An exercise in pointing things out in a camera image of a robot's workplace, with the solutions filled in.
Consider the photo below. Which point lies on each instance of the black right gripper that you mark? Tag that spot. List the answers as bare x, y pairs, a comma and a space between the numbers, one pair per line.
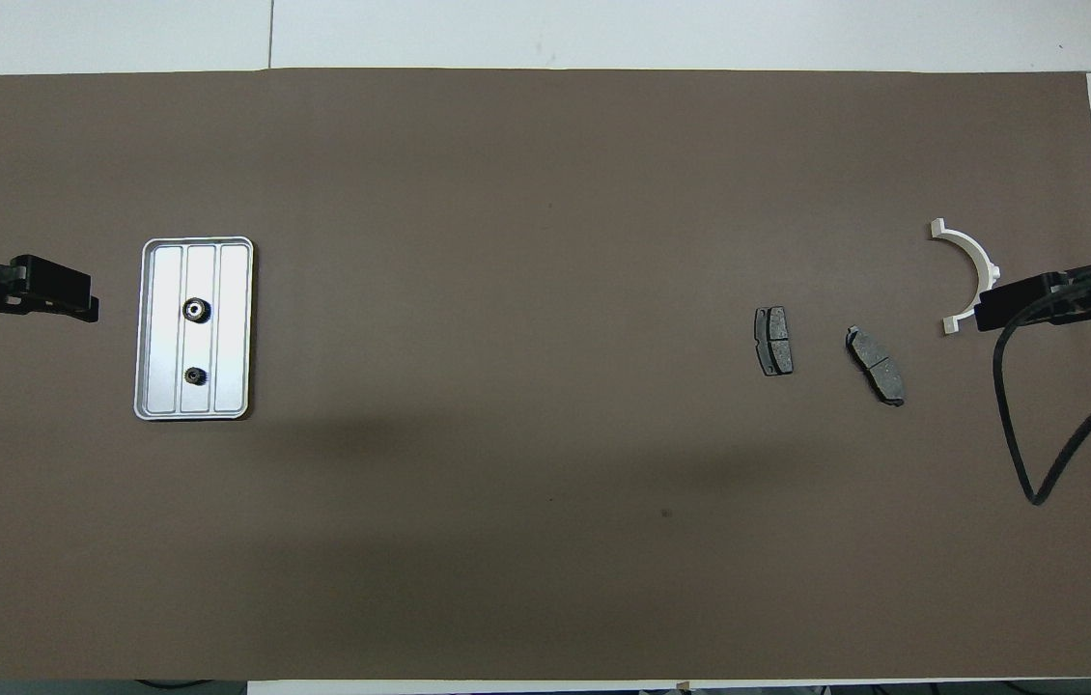
1077, 294

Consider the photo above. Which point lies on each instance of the black bearing gear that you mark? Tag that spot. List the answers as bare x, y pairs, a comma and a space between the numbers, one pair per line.
195, 375
195, 309

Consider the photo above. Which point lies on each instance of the silver metal tray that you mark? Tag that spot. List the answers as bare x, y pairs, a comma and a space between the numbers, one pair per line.
232, 328

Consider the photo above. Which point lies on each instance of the long grey brake pad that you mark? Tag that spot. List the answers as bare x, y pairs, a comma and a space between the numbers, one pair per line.
876, 365

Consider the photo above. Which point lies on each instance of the short grey brake pad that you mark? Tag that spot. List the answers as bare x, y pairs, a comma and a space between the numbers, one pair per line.
775, 340

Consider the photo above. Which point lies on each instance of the brown table mat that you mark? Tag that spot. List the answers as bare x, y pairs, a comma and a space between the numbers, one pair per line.
545, 241

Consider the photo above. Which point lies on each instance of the white semicircular plastic bracket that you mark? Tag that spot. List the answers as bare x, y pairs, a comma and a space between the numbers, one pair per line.
978, 253

